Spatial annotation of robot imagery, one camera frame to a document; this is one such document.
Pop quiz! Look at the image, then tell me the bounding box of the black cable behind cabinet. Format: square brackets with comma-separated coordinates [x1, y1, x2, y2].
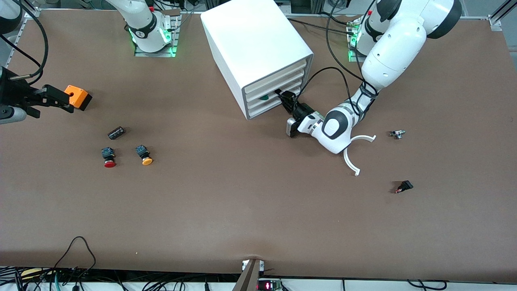
[288, 18, 356, 37]

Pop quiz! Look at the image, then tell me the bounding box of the white drawer cabinet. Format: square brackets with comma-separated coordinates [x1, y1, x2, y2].
[201, 0, 314, 120]

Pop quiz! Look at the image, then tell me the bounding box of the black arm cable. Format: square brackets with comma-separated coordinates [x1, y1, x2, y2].
[297, 0, 380, 118]
[0, 0, 49, 86]

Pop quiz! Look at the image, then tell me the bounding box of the white plastic drawer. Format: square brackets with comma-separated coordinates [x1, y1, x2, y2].
[246, 83, 303, 112]
[247, 92, 301, 118]
[245, 75, 305, 103]
[244, 61, 307, 95]

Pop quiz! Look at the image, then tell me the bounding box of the white semicircular plastic arc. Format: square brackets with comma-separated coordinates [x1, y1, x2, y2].
[343, 135, 377, 177]

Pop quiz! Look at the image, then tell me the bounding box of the orange button enclosure box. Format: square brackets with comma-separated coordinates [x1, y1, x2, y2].
[64, 84, 93, 112]

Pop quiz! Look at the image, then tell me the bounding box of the red mushroom push button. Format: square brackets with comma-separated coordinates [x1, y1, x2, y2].
[101, 147, 117, 169]

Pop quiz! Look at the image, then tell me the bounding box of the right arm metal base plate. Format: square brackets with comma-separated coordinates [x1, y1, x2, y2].
[134, 14, 181, 58]

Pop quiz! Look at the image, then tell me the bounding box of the brown angled post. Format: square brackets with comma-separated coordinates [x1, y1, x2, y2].
[232, 259, 264, 291]

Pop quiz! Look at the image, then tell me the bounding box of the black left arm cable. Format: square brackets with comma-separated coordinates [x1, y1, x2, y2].
[297, 0, 380, 118]

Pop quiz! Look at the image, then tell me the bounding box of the red LED display module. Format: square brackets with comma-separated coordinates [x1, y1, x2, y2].
[257, 279, 283, 291]

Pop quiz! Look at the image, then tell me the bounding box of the yellow push button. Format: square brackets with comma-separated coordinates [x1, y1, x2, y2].
[135, 145, 153, 166]

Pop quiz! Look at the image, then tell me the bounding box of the thin black looped cable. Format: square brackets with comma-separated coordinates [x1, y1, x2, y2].
[53, 236, 97, 280]

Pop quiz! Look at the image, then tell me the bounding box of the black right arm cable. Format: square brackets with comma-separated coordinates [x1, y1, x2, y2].
[0, 0, 49, 86]

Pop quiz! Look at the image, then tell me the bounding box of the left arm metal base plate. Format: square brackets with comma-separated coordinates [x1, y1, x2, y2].
[347, 19, 367, 63]

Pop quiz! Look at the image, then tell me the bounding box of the black cable under table edge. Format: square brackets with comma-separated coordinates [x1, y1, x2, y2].
[406, 280, 448, 291]

